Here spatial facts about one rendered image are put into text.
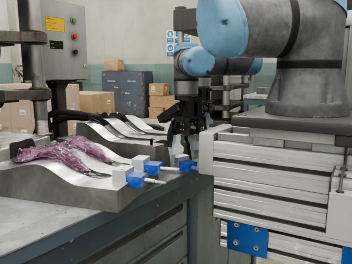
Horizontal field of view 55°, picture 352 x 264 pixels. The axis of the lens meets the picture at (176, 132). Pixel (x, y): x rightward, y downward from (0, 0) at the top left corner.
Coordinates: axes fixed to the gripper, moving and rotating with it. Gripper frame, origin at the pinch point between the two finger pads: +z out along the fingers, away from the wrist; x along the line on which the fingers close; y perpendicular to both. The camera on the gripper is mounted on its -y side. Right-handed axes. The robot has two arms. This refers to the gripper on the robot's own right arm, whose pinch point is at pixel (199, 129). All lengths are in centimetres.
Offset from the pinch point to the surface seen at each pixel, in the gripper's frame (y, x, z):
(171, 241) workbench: 37, -36, 31
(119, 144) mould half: 27, -50, -3
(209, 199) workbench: 27.6, -13.0, 23.8
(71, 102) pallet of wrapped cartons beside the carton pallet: -369, 22, 18
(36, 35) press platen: -28, -66, -43
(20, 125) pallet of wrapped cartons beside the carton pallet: -393, -47, 50
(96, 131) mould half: 17, -55, -6
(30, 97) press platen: -29, -71, -16
